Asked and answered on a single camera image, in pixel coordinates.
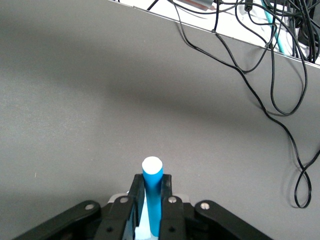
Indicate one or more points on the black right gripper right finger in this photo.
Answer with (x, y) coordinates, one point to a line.
(175, 222)

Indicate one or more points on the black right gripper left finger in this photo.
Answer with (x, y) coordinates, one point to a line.
(117, 220)

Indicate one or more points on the blue marker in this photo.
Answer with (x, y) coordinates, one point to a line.
(153, 195)

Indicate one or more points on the grey brown box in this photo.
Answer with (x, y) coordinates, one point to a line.
(200, 3)

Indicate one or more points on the black device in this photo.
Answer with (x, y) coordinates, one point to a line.
(310, 22)

